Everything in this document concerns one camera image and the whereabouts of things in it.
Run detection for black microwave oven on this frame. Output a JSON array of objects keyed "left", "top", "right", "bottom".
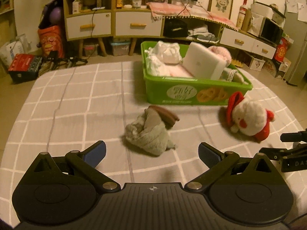
[{"left": 259, "top": 17, "right": 284, "bottom": 45}]

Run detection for grey brown plush toy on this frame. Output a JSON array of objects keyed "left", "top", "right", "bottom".
[{"left": 124, "top": 105, "right": 180, "bottom": 156}]

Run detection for pink checkered cloth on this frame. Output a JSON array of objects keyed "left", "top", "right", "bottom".
[{"left": 147, "top": 2, "right": 238, "bottom": 31}]

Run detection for white cloth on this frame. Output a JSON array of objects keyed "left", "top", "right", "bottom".
[{"left": 144, "top": 41, "right": 183, "bottom": 77}]

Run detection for green plastic bin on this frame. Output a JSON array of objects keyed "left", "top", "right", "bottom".
[{"left": 140, "top": 41, "right": 253, "bottom": 105}]

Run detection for black box on shelf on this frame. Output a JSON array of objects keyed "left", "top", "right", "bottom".
[{"left": 163, "top": 19, "right": 188, "bottom": 38}]

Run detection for rabbit doll checkered dress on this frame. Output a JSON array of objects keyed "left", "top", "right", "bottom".
[{"left": 220, "top": 67, "right": 248, "bottom": 85}]

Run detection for grey refrigerator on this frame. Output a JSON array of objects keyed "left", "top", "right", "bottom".
[{"left": 284, "top": 0, "right": 306, "bottom": 86}]

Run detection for cartoon girl picture frame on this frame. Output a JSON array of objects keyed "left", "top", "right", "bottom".
[{"left": 208, "top": 0, "right": 234, "bottom": 20}]

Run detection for purple ball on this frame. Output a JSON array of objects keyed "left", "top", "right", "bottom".
[{"left": 50, "top": 7, "right": 62, "bottom": 24}]

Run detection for wooden cabinet white drawers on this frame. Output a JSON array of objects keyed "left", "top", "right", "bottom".
[{"left": 64, "top": 0, "right": 276, "bottom": 59}]

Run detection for orange snack bag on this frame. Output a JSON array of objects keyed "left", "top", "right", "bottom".
[{"left": 37, "top": 25, "right": 64, "bottom": 58}]

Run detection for egg tray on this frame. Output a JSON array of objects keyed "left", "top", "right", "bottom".
[{"left": 231, "top": 59, "right": 243, "bottom": 68}]

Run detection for clear plastic storage box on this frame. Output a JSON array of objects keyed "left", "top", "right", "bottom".
[{"left": 110, "top": 40, "right": 131, "bottom": 57}]

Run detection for black tripod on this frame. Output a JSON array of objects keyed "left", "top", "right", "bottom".
[{"left": 44, "top": 50, "right": 88, "bottom": 71}]

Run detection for grey checkered table cloth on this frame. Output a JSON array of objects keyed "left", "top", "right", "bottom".
[{"left": 1, "top": 62, "right": 302, "bottom": 225}]

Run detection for red black carton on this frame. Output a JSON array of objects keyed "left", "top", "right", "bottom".
[{"left": 8, "top": 53, "right": 43, "bottom": 84}]

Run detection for santa plush toy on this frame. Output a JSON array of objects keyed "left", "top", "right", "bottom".
[{"left": 226, "top": 91, "right": 275, "bottom": 142}]

